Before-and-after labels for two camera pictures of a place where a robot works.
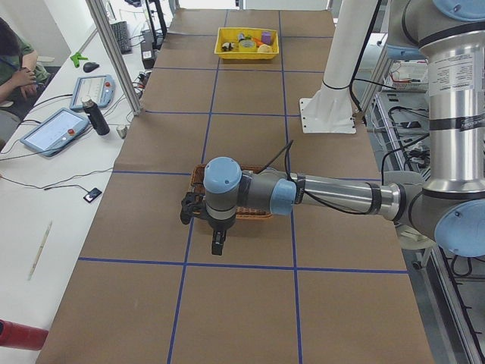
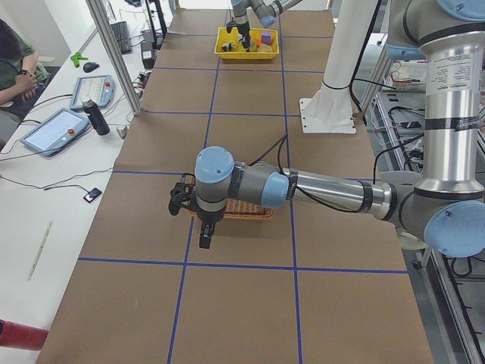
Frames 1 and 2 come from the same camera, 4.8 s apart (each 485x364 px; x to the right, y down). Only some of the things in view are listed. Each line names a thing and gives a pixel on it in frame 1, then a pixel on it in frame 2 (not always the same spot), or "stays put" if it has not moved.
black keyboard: [122, 34] stays put
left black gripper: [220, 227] -> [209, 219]
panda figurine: [228, 46] stays put
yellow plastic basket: [247, 43] stays put
